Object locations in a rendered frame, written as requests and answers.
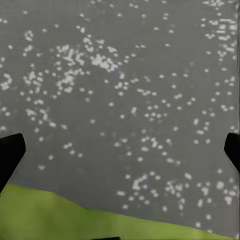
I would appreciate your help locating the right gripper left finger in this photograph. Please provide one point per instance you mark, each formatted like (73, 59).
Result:
(12, 150)

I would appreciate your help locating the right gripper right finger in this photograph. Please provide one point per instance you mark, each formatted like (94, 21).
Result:
(232, 149)

